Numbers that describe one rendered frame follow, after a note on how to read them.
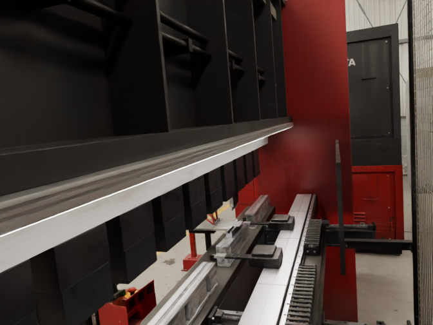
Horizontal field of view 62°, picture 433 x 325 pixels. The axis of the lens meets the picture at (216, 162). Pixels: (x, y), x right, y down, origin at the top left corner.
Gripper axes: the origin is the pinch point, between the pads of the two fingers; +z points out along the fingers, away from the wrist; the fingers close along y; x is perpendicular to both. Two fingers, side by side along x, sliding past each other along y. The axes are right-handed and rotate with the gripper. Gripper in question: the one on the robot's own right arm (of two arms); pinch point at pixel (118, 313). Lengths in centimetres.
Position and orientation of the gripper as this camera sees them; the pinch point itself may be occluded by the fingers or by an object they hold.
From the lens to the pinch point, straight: 173.7
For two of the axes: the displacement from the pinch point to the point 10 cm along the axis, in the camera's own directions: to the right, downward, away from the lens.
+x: 4.3, -1.2, 9.0
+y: 8.5, -3.0, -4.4
